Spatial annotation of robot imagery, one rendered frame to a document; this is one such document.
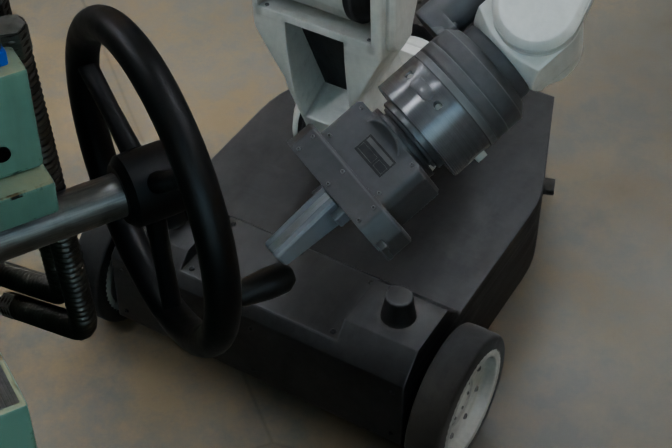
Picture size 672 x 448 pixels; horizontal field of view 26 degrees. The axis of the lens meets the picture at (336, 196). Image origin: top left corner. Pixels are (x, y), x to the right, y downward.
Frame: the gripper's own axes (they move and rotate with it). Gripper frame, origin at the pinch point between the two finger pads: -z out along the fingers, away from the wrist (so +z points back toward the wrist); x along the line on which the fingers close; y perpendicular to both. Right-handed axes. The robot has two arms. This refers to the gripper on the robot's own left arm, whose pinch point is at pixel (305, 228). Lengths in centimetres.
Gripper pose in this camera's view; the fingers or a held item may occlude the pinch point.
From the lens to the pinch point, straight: 108.8
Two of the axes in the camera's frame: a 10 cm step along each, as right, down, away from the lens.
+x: -5.6, -6.7, 4.8
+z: 7.5, -6.6, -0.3
